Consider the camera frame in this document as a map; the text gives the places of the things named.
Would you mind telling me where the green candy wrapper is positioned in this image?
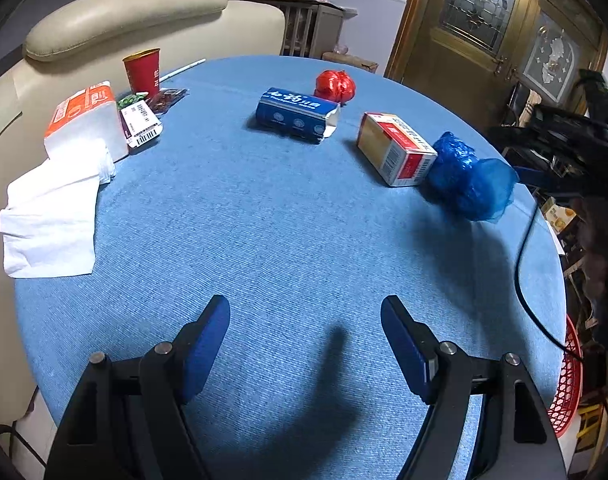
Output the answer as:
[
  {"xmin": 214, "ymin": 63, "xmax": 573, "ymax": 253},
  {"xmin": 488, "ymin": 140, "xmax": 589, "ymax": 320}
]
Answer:
[{"xmin": 116, "ymin": 91, "xmax": 150, "ymax": 109}]

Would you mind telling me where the grey cabinet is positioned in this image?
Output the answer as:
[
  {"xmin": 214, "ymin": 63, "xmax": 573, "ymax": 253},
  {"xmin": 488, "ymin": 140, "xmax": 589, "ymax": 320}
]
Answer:
[{"xmin": 311, "ymin": 2, "xmax": 357, "ymax": 58}]

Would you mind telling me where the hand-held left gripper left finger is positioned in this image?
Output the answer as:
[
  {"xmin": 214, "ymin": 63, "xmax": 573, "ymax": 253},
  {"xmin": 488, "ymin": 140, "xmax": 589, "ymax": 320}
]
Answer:
[{"xmin": 44, "ymin": 294, "xmax": 231, "ymax": 480}]

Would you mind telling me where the wooden glass door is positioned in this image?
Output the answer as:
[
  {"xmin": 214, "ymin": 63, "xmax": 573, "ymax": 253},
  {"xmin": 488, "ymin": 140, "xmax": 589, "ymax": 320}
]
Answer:
[{"xmin": 384, "ymin": 0, "xmax": 608, "ymax": 126}]

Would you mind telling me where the red and white box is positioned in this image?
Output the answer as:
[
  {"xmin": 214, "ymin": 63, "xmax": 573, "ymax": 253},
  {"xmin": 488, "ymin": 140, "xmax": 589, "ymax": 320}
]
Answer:
[{"xmin": 356, "ymin": 111, "xmax": 438, "ymax": 188}]

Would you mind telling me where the black cable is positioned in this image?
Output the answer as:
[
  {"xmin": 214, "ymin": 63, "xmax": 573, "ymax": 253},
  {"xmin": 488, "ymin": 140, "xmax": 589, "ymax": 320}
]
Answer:
[{"xmin": 515, "ymin": 200, "xmax": 585, "ymax": 363}]

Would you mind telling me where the blue plastic bag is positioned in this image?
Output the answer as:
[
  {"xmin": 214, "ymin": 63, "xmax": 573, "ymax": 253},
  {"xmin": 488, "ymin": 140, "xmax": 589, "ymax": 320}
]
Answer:
[{"xmin": 424, "ymin": 131, "xmax": 520, "ymax": 223}]

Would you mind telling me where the orange tissue pack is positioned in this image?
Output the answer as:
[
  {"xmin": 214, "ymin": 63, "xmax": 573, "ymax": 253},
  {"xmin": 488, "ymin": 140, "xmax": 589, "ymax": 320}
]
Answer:
[{"xmin": 44, "ymin": 80, "xmax": 130, "ymax": 163}]

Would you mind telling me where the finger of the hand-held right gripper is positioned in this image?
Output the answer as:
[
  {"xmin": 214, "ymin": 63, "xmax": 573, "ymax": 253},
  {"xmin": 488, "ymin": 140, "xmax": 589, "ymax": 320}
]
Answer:
[{"xmin": 499, "ymin": 145, "xmax": 555, "ymax": 183}]

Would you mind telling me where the red paper cup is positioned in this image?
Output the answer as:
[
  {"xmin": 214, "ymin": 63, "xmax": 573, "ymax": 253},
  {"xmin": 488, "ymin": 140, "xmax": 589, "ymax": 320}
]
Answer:
[{"xmin": 122, "ymin": 48, "xmax": 162, "ymax": 98}]

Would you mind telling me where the red plastic bag ball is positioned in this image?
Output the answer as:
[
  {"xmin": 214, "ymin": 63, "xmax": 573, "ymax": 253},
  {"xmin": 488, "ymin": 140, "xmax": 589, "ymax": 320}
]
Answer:
[{"xmin": 314, "ymin": 69, "xmax": 357, "ymax": 106}]

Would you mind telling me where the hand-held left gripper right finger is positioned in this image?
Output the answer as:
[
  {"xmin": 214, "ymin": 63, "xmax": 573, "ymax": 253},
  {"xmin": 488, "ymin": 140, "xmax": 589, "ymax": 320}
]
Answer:
[{"xmin": 380, "ymin": 295, "xmax": 569, "ymax": 480}]

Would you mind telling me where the blue tablecloth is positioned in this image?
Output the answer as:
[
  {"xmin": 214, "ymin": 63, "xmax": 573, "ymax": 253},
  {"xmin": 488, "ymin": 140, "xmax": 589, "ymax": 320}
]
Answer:
[{"xmin": 14, "ymin": 54, "xmax": 567, "ymax": 480}]

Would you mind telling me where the white tissue paper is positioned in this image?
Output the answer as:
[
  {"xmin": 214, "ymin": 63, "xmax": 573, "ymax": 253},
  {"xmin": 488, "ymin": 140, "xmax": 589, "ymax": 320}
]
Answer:
[{"xmin": 0, "ymin": 141, "xmax": 117, "ymax": 279}]

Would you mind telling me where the red plastic basket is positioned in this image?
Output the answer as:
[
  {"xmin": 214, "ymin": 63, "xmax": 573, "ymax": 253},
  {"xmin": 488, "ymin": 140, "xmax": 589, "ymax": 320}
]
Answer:
[{"xmin": 546, "ymin": 312, "xmax": 585, "ymax": 436}]

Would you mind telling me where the blue toothpaste box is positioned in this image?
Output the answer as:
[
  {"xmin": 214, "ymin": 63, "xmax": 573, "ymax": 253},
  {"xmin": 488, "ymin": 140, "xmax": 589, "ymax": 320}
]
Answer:
[{"xmin": 256, "ymin": 87, "xmax": 341, "ymax": 145}]

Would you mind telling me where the dark snack packet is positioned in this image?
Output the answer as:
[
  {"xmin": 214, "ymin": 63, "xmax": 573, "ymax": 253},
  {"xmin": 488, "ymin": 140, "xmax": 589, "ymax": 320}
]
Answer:
[{"xmin": 149, "ymin": 87, "xmax": 190, "ymax": 113}]

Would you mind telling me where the white barcode medicine box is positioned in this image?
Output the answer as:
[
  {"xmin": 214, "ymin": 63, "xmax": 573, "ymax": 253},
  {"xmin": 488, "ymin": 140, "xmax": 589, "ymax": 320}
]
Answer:
[{"xmin": 119, "ymin": 101, "xmax": 164, "ymax": 150}]

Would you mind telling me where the beige leather sofa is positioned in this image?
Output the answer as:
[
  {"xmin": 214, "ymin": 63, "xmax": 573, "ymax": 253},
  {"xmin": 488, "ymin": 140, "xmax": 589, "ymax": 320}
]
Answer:
[{"xmin": 0, "ymin": 0, "xmax": 286, "ymax": 421}]

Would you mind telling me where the brown cardboard box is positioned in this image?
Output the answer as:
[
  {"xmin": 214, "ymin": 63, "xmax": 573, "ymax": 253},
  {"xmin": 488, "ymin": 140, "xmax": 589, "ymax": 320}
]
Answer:
[{"xmin": 321, "ymin": 50, "xmax": 380, "ymax": 75}]

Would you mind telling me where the white straw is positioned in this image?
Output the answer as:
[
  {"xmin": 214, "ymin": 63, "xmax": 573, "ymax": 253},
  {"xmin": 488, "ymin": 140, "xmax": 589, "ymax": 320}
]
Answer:
[{"xmin": 160, "ymin": 58, "xmax": 206, "ymax": 81}]

